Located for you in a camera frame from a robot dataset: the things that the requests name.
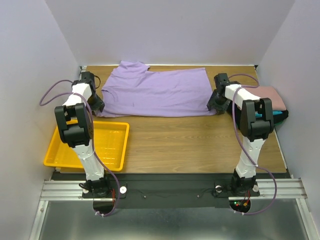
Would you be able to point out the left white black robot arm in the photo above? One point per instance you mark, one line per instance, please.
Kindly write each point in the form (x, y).
(76, 129)

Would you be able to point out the yellow plastic tray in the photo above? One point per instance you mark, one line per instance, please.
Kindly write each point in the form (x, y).
(110, 142)

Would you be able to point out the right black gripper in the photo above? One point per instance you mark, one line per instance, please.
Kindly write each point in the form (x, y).
(214, 104)

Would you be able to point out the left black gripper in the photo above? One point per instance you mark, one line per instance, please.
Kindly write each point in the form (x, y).
(99, 104)

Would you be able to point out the purple t shirt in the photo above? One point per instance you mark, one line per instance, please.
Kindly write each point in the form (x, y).
(133, 90)

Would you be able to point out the black folded t shirt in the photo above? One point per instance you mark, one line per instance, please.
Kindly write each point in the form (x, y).
(277, 119)

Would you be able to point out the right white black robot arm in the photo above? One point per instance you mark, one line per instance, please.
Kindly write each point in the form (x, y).
(253, 117)

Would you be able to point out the pink folded t shirt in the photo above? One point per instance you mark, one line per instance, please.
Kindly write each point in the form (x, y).
(272, 94)

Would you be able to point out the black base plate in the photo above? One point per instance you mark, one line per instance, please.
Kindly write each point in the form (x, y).
(189, 190)

